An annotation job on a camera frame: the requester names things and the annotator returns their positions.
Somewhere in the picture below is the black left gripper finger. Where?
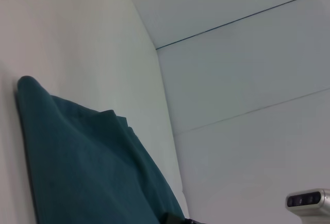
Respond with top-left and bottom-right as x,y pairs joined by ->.
161,212 -> 207,224

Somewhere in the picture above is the blue t-shirt with white print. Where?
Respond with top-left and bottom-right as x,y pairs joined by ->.
15,76 -> 184,224

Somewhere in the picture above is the silver depth camera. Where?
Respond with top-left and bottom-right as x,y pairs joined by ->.
285,188 -> 330,224

